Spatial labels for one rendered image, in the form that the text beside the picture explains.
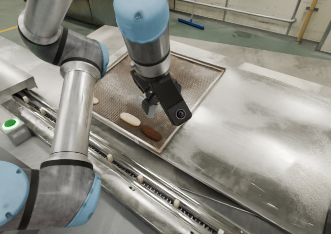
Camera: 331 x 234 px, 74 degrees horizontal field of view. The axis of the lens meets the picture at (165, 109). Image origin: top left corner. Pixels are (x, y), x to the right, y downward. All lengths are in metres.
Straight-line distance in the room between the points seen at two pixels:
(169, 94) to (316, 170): 0.53
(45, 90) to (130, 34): 1.00
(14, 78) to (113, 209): 0.81
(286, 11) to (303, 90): 3.19
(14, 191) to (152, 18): 0.38
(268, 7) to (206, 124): 3.51
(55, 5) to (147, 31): 0.23
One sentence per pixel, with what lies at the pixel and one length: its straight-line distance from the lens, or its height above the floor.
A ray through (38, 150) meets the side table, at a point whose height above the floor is 0.82.
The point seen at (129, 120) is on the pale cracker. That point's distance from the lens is 0.85.
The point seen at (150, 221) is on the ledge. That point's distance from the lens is 0.68.
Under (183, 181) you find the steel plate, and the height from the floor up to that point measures 0.82.
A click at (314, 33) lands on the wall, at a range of 4.18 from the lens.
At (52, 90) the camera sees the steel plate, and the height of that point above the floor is 0.82.
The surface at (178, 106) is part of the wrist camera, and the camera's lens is 0.46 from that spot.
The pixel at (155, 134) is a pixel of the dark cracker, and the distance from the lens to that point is 0.79.
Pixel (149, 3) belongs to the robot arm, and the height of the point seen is 1.41.
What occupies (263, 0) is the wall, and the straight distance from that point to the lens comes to 4.19.
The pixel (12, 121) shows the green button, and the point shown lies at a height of 0.91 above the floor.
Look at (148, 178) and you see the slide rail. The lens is 0.75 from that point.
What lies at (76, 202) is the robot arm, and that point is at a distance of 0.53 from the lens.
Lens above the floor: 1.49
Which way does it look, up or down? 41 degrees down
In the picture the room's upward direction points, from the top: straight up
